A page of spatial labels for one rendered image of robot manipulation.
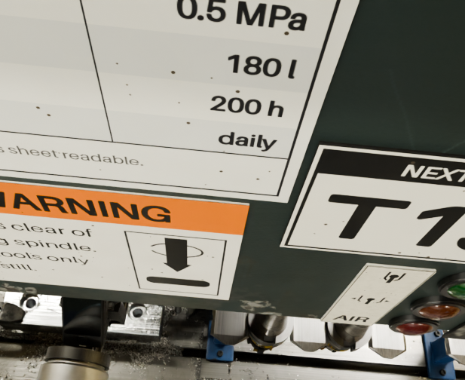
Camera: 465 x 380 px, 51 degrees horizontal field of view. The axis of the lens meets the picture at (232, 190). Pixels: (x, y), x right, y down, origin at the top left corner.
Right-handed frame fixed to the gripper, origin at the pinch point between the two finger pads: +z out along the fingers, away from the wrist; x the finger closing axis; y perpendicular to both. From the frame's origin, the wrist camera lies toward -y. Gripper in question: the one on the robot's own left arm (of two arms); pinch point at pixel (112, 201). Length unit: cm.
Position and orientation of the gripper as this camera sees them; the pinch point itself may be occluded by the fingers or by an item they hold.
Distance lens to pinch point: 65.4
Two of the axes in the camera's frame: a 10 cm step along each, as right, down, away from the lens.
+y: -0.7, 5.0, 8.6
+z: 0.9, -8.6, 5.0
